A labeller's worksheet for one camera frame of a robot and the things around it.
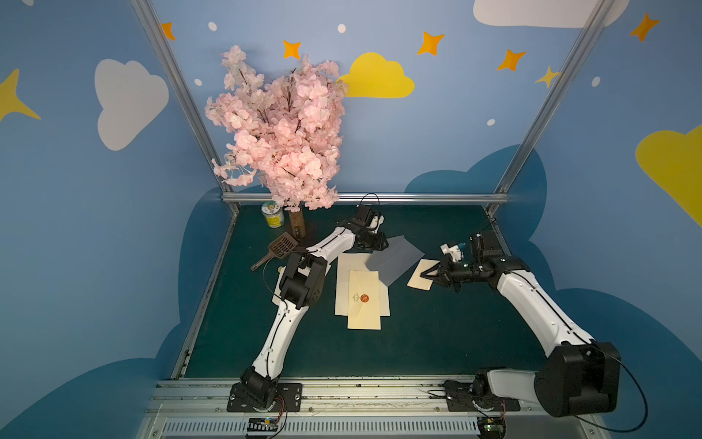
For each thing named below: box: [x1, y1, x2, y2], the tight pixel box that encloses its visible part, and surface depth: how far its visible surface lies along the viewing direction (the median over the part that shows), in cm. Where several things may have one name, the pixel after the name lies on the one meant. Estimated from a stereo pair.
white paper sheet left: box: [334, 252, 351, 317], surface depth 98 cm
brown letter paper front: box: [406, 258, 441, 292], surface depth 82 cm
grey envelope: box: [365, 235, 426, 288], surface depth 106 cm
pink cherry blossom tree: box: [205, 45, 348, 241], surface depth 69 cm
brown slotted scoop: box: [250, 232, 299, 272], surface depth 110 cm
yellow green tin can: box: [261, 200, 284, 229], surface depth 113 cm
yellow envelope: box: [347, 269, 381, 330], surface depth 95 cm
